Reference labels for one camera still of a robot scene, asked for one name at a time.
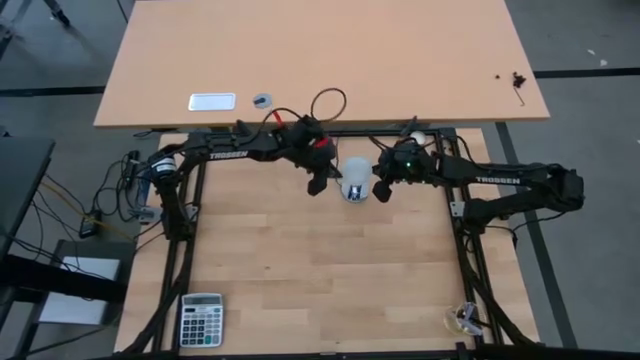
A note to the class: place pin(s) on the thin black hex key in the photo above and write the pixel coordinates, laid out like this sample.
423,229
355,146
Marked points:
521,97

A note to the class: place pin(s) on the black aluminium rig frame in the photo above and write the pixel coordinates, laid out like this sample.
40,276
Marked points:
360,133

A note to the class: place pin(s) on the black side table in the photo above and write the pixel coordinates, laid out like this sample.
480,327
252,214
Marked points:
20,180

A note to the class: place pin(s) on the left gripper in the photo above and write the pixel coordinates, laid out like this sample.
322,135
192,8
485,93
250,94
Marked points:
312,147

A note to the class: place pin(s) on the white tape roll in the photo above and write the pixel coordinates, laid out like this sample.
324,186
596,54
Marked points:
419,136

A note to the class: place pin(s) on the grey metal bracket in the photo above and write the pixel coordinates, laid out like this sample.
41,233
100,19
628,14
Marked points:
145,215

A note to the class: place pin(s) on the white rectangular desk plate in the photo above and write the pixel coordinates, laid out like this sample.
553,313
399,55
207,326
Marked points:
212,102

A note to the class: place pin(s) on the black frame clamp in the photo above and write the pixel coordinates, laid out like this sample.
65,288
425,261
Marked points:
411,124
244,127

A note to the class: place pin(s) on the light beige desk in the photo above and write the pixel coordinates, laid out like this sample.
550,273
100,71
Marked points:
320,60

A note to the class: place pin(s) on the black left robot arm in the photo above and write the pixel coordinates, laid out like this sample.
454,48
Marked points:
230,152

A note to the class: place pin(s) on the grey desk calculator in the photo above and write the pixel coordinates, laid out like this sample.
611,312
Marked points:
201,322

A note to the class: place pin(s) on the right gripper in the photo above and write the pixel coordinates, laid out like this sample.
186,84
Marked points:
407,167

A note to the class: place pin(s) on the white metal bracket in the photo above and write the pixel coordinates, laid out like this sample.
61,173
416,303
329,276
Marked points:
455,209

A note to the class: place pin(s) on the clear pen cup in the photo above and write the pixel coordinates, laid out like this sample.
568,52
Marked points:
462,320

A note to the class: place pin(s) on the small black hardware piece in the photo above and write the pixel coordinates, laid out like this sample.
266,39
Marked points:
518,79

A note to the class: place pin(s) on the white box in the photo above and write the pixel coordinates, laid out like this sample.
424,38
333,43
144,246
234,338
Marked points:
80,295

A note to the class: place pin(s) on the black power adapter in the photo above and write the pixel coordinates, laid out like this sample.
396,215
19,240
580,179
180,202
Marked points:
90,225

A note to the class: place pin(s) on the grey round desk grommet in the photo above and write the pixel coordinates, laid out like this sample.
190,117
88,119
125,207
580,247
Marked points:
262,101

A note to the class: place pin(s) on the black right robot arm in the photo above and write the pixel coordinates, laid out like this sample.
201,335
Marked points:
500,177

